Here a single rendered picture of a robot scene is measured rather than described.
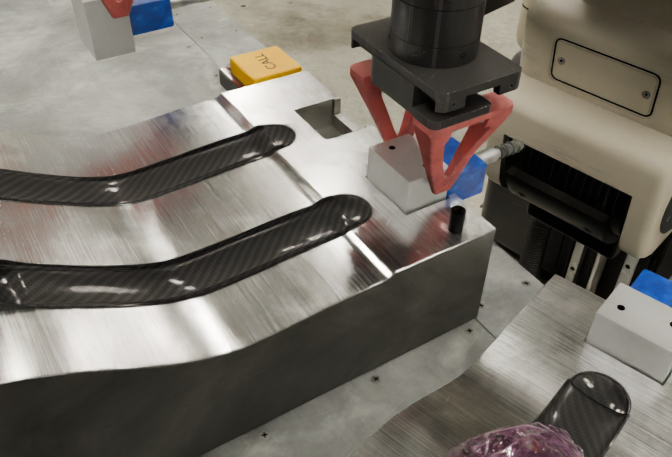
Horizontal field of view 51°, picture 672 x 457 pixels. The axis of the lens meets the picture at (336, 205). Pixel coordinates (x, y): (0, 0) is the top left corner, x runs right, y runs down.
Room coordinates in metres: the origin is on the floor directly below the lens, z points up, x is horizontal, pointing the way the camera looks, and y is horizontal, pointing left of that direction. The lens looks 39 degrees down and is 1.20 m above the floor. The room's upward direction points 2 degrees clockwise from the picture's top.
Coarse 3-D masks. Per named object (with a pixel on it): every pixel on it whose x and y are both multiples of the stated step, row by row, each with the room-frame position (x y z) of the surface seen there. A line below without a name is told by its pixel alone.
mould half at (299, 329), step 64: (128, 128) 0.49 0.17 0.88; (192, 128) 0.49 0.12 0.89; (192, 192) 0.41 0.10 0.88; (256, 192) 0.41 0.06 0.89; (320, 192) 0.40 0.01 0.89; (0, 256) 0.29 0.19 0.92; (64, 256) 0.31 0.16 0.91; (128, 256) 0.33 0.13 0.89; (320, 256) 0.34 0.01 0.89; (384, 256) 0.34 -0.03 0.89; (448, 256) 0.35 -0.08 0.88; (0, 320) 0.24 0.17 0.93; (64, 320) 0.25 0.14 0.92; (128, 320) 0.27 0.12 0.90; (192, 320) 0.28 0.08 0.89; (256, 320) 0.29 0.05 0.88; (320, 320) 0.29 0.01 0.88; (384, 320) 0.32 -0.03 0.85; (448, 320) 0.35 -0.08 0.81; (0, 384) 0.20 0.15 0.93; (64, 384) 0.21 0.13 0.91; (128, 384) 0.23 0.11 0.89; (192, 384) 0.25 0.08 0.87; (256, 384) 0.27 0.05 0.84; (320, 384) 0.29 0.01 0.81; (0, 448) 0.19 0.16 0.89; (64, 448) 0.21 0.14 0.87; (128, 448) 0.23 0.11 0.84; (192, 448) 0.25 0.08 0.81
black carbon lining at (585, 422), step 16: (576, 384) 0.27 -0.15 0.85; (592, 384) 0.27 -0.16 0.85; (608, 384) 0.27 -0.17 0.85; (560, 400) 0.26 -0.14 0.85; (576, 400) 0.26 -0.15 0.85; (592, 400) 0.26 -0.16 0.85; (608, 400) 0.26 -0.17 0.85; (624, 400) 0.26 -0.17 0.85; (544, 416) 0.25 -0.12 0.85; (560, 416) 0.25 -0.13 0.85; (576, 416) 0.25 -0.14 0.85; (592, 416) 0.25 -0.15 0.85; (608, 416) 0.25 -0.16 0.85; (624, 416) 0.25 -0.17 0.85; (576, 432) 0.24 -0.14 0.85; (592, 432) 0.24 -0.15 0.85; (608, 432) 0.24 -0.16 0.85; (592, 448) 0.23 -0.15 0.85; (608, 448) 0.22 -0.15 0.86
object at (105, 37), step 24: (72, 0) 0.60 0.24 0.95; (96, 0) 0.57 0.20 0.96; (144, 0) 0.60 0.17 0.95; (168, 0) 0.60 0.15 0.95; (192, 0) 0.63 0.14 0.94; (96, 24) 0.56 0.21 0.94; (120, 24) 0.57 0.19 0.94; (144, 24) 0.59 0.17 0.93; (168, 24) 0.60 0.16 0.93; (96, 48) 0.56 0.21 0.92; (120, 48) 0.57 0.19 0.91
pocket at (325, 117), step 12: (300, 108) 0.52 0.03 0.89; (312, 108) 0.53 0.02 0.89; (324, 108) 0.53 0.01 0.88; (336, 108) 0.54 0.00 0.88; (312, 120) 0.53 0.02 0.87; (324, 120) 0.53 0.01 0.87; (336, 120) 0.53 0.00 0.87; (348, 120) 0.53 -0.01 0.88; (324, 132) 0.53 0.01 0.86; (336, 132) 0.53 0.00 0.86; (348, 132) 0.52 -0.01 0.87
